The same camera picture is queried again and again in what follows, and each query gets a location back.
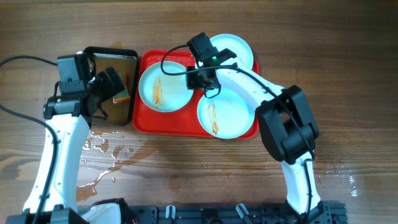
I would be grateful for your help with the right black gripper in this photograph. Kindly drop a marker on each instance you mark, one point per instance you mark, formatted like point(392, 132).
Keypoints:
point(191, 83)

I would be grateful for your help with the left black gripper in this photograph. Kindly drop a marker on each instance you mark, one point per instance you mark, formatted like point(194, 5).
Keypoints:
point(109, 90)

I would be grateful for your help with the orange sponge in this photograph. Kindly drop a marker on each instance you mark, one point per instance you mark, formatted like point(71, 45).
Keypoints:
point(124, 95)

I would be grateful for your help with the stained white plate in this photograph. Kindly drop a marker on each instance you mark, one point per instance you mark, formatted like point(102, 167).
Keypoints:
point(225, 116)
point(161, 92)

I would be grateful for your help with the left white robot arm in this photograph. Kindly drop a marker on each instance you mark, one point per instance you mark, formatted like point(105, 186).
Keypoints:
point(68, 116)

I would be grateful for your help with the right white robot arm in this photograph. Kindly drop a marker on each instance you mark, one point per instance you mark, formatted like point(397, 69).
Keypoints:
point(286, 123)

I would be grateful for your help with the black water tray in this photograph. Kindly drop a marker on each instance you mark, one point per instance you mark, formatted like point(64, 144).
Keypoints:
point(123, 60)

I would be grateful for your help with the top clean white plate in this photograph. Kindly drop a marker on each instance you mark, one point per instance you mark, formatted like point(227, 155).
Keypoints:
point(235, 44)

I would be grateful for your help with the red plastic tray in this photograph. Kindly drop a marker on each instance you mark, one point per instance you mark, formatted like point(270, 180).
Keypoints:
point(183, 122)

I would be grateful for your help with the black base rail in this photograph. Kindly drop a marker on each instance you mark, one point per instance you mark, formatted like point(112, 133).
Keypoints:
point(278, 213)

